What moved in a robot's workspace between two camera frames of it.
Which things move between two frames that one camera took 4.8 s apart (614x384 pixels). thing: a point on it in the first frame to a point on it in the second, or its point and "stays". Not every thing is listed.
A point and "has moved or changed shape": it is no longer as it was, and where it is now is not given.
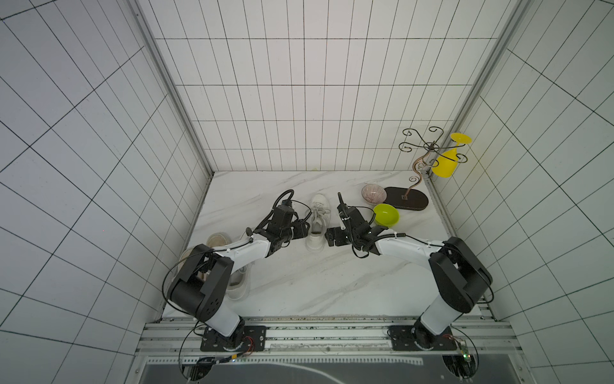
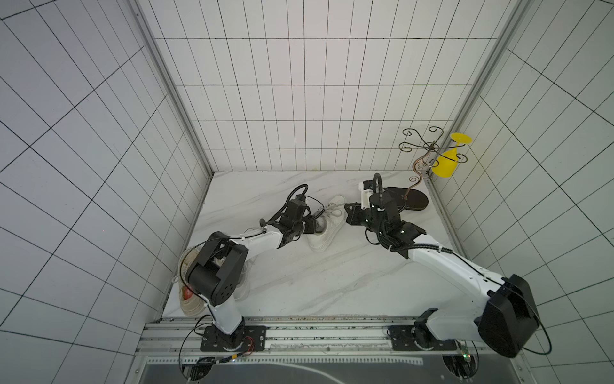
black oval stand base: [406, 198] stays
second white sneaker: [240, 283] stays
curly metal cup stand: [432, 155] stays
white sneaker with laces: [318, 216] has moved or changed shape
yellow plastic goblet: [446, 165] stays
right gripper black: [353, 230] to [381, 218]
